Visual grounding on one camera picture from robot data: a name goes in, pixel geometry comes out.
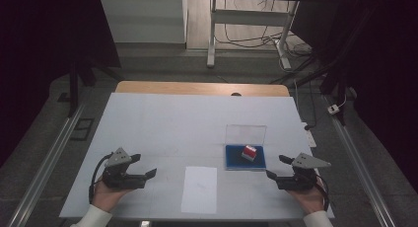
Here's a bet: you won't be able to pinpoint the black metal stand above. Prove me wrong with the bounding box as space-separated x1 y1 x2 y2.
66 60 81 118

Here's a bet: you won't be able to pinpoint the large white table cover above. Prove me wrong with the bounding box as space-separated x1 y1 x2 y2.
58 92 335 221

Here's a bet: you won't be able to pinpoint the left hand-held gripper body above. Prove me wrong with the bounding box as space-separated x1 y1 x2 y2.
102 147 148 190

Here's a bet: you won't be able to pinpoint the black curtain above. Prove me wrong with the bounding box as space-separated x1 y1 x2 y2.
290 0 418 191
0 0 122 169

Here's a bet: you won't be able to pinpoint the white power strip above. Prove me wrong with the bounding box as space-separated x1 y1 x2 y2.
303 121 317 149

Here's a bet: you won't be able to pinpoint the person's right hand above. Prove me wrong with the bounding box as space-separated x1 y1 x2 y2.
287 177 327 215

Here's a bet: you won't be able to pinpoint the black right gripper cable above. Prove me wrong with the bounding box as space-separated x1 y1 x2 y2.
314 176 330 212

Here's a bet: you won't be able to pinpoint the black floor cables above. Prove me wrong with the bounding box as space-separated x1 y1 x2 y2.
214 0 314 57

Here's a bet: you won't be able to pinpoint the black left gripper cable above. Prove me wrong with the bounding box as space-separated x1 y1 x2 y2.
88 152 113 205

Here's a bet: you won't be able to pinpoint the aluminium rail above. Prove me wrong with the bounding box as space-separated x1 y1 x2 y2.
7 103 86 227
322 94 396 227

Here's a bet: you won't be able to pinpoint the red and white stamp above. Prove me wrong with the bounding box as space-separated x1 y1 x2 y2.
241 144 258 162

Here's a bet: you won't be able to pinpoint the wooden table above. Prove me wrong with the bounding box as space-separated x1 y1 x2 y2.
114 80 291 98

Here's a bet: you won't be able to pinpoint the person's left hand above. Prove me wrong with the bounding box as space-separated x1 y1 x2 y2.
91 179 133 213

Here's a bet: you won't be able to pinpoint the blue ink pad clear lid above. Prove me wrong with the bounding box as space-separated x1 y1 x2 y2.
224 123 267 172

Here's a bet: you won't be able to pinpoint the white desk frame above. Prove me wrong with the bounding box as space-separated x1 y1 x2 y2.
206 0 301 71

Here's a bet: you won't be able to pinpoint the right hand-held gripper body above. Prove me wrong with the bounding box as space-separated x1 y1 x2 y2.
276 152 332 191

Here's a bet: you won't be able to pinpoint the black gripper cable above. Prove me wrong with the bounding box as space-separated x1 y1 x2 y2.
88 152 113 205
314 176 330 212

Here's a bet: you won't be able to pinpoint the small white paper sheet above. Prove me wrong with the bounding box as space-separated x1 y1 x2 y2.
179 166 219 215

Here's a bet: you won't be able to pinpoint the white cabinet panel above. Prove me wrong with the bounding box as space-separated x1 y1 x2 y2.
99 0 189 44

